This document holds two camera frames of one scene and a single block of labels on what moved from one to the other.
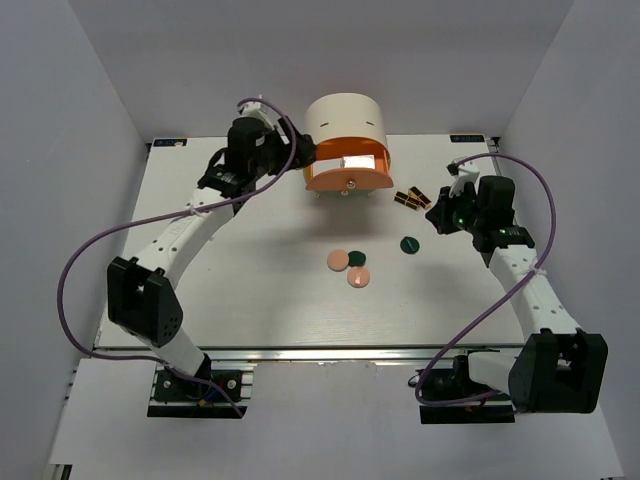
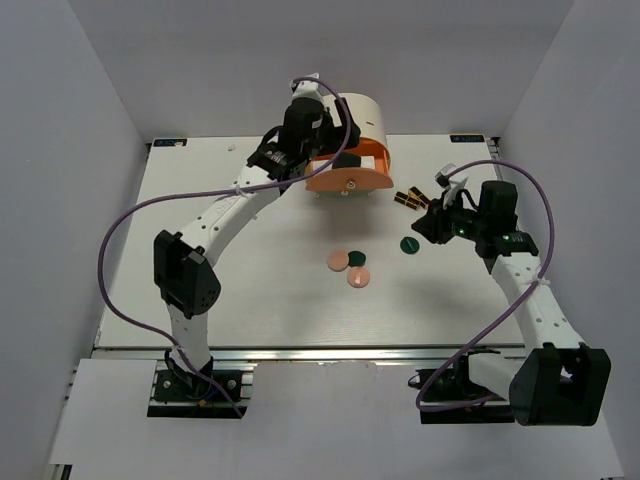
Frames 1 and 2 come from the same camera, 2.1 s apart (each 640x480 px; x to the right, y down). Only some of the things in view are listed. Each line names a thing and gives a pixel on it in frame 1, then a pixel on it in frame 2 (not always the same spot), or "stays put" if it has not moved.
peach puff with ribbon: [358, 277] stays put
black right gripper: [439, 214] -> [433, 224]
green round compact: [409, 245] stays put
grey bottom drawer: [343, 193] stays put
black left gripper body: [275, 152] -> [333, 139]
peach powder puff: [338, 260] stays put
